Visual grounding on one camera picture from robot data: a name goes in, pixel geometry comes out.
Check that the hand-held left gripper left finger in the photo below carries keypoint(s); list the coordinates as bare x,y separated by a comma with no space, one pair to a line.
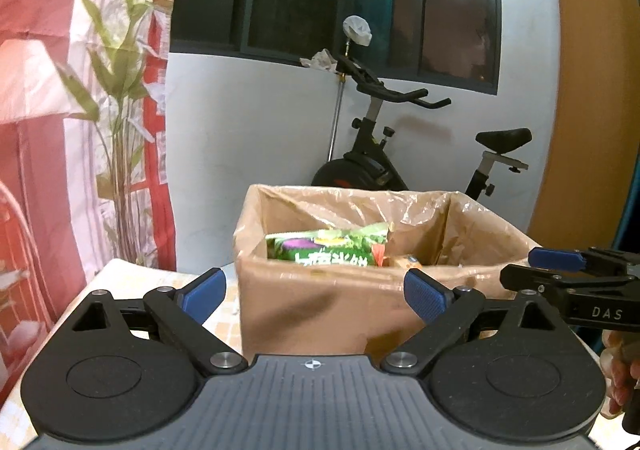
204,294

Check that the white crumpled rag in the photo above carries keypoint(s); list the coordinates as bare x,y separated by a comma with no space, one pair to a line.
320,60

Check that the black exercise bike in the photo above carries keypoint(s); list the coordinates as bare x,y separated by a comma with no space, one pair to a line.
360,165

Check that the clear plastic box liner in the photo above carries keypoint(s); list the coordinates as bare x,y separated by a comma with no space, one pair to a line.
350,205

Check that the person's right hand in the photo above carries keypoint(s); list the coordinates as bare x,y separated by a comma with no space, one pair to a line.
617,365

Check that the metal pole plastic-wrapped top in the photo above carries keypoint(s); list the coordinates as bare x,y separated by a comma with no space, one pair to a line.
336,120

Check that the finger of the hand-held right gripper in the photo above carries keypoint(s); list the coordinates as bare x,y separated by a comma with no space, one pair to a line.
555,258
525,278

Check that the brown cardboard box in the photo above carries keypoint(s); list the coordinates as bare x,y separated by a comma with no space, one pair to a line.
310,310

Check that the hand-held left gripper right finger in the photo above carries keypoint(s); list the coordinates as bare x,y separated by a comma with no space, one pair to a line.
427,296

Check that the yellow wooden door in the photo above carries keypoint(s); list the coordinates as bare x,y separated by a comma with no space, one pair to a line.
585,80

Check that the printed room backdrop cloth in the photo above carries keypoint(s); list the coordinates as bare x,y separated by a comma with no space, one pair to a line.
40,130

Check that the green snack bag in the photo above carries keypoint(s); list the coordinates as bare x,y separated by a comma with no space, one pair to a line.
325,250

